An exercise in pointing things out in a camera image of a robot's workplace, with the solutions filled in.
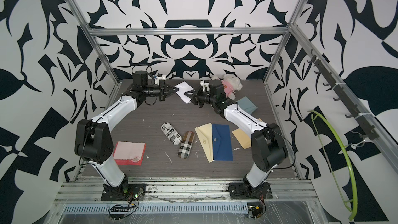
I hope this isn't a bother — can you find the white letter paper green border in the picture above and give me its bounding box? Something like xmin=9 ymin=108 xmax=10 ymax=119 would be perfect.
xmin=175 ymin=82 xmax=194 ymax=104

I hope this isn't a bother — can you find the light blue envelope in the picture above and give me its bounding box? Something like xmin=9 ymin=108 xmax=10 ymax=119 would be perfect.
xmin=237 ymin=97 xmax=258 ymax=115

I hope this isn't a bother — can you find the dark blue envelope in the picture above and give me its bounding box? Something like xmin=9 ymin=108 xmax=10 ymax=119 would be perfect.
xmin=212 ymin=124 xmax=233 ymax=161

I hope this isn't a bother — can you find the tan envelope gold emblem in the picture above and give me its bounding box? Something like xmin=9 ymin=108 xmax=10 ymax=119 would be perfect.
xmin=232 ymin=119 xmax=267 ymax=149

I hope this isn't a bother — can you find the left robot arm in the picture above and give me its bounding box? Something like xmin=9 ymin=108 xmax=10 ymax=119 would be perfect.
xmin=74 ymin=71 xmax=179 ymax=194

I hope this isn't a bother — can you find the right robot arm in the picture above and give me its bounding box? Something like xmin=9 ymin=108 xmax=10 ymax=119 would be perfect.
xmin=184 ymin=80 xmax=288 ymax=189

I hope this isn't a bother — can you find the cream envelope left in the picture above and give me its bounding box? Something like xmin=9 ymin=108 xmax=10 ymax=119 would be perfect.
xmin=195 ymin=123 xmax=213 ymax=163

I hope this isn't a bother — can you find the white plush bear pink shirt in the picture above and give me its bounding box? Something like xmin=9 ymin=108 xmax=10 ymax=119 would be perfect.
xmin=211 ymin=74 xmax=243 ymax=100

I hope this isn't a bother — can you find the white black patterned glasses case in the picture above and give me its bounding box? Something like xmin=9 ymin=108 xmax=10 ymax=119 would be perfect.
xmin=161 ymin=122 xmax=182 ymax=145

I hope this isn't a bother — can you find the brown plaid glasses case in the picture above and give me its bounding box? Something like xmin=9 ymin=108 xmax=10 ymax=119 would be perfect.
xmin=178 ymin=131 xmax=195 ymax=159

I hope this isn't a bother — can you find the right black connector board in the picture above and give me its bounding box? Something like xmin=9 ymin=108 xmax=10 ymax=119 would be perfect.
xmin=247 ymin=205 xmax=265 ymax=219

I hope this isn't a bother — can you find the black connector board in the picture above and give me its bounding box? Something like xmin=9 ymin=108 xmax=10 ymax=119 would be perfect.
xmin=108 ymin=204 xmax=138 ymax=220
xmin=247 ymin=205 xmax=265 ymax=219

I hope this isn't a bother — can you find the left black connector board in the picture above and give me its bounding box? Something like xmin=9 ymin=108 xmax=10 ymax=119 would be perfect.
xmin=108 ymin=204 xmax=138 ymax=220

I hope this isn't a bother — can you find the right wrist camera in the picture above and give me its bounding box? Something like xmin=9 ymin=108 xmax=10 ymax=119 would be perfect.
xmin=200 ymin=80 xmax=210 ymax=92

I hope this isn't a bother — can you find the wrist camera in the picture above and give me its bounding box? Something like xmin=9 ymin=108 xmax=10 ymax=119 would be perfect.
xmin=200 ymin=80 xmax=210 ymax=92
xmin=154 ymin=74 xmax=167 ymax=85

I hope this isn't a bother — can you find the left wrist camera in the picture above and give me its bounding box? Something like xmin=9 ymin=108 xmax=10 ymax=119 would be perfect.
xmin=154 ymin=74 xmax=167 ymax=85

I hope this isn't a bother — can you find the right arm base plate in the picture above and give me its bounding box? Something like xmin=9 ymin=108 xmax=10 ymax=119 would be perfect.
xmin=228 ymin=182 xmax=273 ymax=200

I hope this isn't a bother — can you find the black hook rail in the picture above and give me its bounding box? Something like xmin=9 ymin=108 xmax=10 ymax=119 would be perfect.
xmin=308 ymin=50 xmax=380 ymax=141

